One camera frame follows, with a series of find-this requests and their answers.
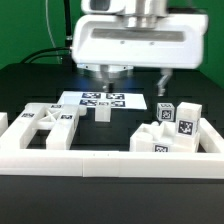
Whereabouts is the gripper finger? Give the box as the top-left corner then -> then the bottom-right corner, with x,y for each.
157,68 -> 173,96
100,65 -> 114,92

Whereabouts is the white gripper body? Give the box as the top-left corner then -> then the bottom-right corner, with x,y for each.
72,14 -> 208,69

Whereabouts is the white chair back part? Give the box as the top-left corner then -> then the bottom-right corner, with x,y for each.
0,103 -> 87,150

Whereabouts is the white chair seat part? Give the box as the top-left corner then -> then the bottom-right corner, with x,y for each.
129,120 -> 201,154

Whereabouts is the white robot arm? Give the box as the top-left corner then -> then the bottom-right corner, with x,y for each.
72,0 -> 209,95

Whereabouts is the white tagged cube left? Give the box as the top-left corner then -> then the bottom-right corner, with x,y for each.
157,103 -> 175,121

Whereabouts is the white block at left edge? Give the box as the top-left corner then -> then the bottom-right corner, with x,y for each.
0,112 -> 8,137

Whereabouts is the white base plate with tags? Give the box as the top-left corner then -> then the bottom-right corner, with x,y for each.
58,91 -> 147,110

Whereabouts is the black cable bundle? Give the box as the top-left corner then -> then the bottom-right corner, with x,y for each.
20,0 -> 84,64

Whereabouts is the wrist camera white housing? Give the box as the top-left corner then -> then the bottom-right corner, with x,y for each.
81,0 -> 126,14

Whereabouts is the white U-shaped fence frame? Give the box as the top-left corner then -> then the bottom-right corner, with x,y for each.
0,118 -> 224,179

